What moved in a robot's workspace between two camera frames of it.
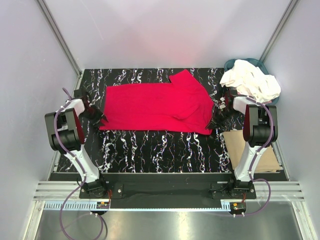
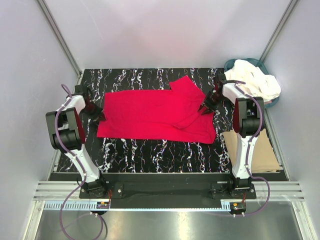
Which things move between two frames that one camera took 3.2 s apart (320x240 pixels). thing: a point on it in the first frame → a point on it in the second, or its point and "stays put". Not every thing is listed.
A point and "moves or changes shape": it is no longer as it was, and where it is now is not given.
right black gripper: x=215 y=122 → x=206 y=111
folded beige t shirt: x=235 y=143 stays put
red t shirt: x=182 y=105 moves or changes shape
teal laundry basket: x=229 y=63 stays put
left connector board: x=101 y=205 stays put
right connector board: x=236 y=208 stays put
